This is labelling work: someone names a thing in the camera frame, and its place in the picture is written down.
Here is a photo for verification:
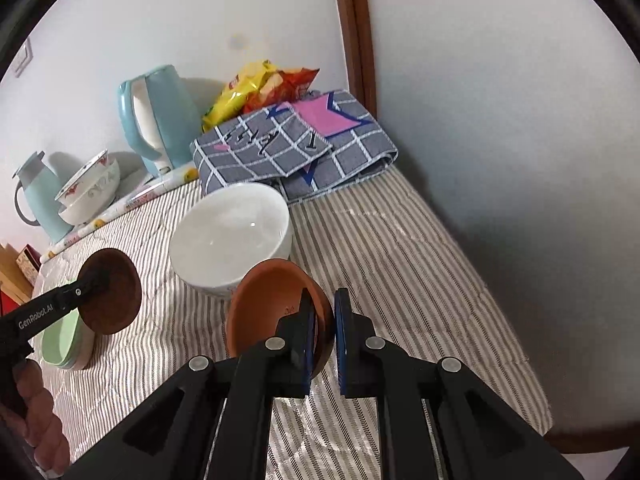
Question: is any light blue electric kettle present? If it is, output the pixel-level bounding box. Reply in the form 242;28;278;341
118;65;203;178

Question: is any patterned brown box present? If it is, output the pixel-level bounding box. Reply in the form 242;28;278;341
16;245;43;286

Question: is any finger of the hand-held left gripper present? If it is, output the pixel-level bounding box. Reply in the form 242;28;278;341
60;269;110;311

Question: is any person's left hand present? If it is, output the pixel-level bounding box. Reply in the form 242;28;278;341
0;356;72;477

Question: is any large white bowl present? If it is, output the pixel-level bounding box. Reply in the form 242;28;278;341
169;182;293;301

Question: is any grey checkered cloth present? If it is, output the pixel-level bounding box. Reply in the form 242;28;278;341
190;89;399;204

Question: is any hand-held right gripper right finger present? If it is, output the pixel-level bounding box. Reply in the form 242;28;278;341
334;287;568;480

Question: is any striped quilted table cloth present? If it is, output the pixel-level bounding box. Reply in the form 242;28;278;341
30;167;553;480

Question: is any orange snack bag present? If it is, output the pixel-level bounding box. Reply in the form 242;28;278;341
242;67;321;113

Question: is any brown wooden baseboard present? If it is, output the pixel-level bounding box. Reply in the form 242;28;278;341
547;395;623;458

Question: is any white light switch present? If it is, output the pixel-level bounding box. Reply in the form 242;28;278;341
12;40;35;78

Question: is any light blue thermos jug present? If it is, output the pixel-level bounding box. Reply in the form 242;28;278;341
12;151;75;245

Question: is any rolled floral sheet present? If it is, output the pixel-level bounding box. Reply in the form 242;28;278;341
39;162;200;264

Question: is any brown wooden door frame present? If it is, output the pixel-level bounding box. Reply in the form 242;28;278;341
330;0;378;118

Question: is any brown paper bag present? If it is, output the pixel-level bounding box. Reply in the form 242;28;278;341
0;242;36;306

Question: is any green plate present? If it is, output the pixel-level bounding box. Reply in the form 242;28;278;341
41;307;88;368

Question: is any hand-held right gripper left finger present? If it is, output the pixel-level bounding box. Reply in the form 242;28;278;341
62;287;318;480

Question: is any yellow snack bag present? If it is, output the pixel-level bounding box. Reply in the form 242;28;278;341
201;60;278;133

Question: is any small brown clay bowl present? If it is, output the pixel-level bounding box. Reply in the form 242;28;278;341
79;248;143;336
226;260;335;380

